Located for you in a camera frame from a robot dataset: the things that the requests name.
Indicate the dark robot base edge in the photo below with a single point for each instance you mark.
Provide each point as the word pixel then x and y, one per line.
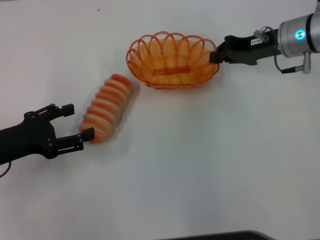
pixel 225 236

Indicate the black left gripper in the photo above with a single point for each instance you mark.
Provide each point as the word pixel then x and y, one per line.
pixel 27 138

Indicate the orange striped spiral bread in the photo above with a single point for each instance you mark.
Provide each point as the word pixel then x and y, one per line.
pixel 110 105

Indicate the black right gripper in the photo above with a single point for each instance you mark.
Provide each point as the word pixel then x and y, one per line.
pixel 245 51

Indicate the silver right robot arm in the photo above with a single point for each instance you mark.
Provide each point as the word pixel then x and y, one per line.
pixel 295 42

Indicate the orange woven plastic basket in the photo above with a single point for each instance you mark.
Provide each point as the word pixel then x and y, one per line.
pixel 172 72

